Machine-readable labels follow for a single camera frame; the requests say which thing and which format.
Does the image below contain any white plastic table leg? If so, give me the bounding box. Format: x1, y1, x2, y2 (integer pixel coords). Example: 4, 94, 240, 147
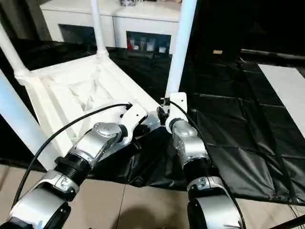
165, 0, 198, 96
90, 0, 110, 62
0, 23, 31, 82
0, 69, 54, 171

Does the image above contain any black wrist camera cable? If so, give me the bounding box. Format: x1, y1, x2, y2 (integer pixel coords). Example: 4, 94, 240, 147
13, 102, 134, 206
166, 97, 247, 229

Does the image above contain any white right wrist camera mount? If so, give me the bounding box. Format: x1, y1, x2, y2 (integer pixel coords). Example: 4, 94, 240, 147
165, 92, 188, 134

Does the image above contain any white plastic table top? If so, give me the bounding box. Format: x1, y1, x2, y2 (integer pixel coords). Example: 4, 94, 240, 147
13, 53, 165, 171

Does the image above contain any grey curtain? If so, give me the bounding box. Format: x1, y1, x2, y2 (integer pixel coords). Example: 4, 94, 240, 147
0, 0, 52, 42

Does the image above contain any black left wrist camera cable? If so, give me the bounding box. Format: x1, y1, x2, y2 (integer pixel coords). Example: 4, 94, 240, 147
13, 102, 134, 206

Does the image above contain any white cabinet with glass doors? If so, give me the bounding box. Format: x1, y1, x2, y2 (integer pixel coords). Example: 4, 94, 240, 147
39, 0, 182, 54

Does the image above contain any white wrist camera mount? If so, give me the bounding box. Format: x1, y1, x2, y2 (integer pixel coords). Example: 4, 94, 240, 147
165, 92, 188, 134
119, 104, 148, 146

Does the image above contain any dark long rod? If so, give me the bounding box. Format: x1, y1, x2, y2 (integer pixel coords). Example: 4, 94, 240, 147
240, 49, 305, 60

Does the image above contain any black metal stand foot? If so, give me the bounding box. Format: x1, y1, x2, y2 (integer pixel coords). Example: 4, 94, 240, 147
271, 218, 305, 229

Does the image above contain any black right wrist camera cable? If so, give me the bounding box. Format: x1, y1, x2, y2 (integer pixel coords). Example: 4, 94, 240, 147
166, 97, 247, 229

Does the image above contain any black mat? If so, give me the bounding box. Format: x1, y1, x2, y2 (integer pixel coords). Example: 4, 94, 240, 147
0, 39, 305, 206

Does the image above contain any white sheet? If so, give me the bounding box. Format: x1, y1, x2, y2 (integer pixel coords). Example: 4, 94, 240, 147
258, 63, 305, 140

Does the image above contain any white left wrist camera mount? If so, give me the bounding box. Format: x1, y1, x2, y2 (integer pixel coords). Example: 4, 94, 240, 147
119, 104, 148, 146

